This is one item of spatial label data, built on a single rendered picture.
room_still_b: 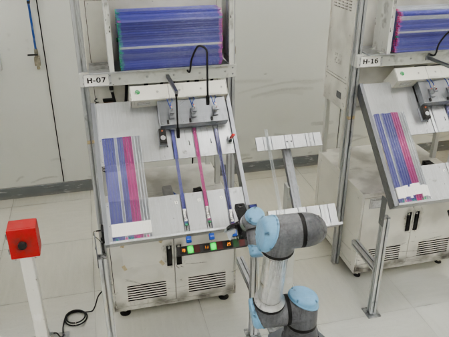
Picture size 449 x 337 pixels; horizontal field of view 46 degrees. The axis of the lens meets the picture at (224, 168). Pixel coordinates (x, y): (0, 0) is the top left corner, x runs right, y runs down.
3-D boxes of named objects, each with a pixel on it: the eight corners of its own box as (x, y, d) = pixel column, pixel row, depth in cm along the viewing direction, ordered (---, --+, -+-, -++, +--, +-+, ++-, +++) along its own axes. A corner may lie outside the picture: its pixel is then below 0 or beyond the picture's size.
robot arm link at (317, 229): (337, 206, 173) (296, 224, 220) (304, 210, 171) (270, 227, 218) (342, 242, 170) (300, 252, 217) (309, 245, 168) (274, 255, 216)
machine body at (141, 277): (235, 301, 313) (236, 210, 286) (115, 321, 298) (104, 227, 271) (211, 241, 370) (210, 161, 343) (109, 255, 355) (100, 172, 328)
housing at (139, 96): (223, 105, 280) (228, 93, 267) (130, 113, 270) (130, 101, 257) (221, 91, 283) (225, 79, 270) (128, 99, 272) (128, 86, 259)
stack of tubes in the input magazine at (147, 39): (223, 64, 264) (223, 8, 252) (119, 71, 253) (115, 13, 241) (217, 58, 275) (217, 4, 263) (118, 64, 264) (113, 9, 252)
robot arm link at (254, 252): (278, 252, 208) (274, 225, 211) (250, 255, 206) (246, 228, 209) (274, 255, 215) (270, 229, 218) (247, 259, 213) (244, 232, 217)
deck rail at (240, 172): (250, 228, 260) (254, 225, 254) (247, 229, 259) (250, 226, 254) (226, 97, 281) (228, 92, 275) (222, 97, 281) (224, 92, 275)
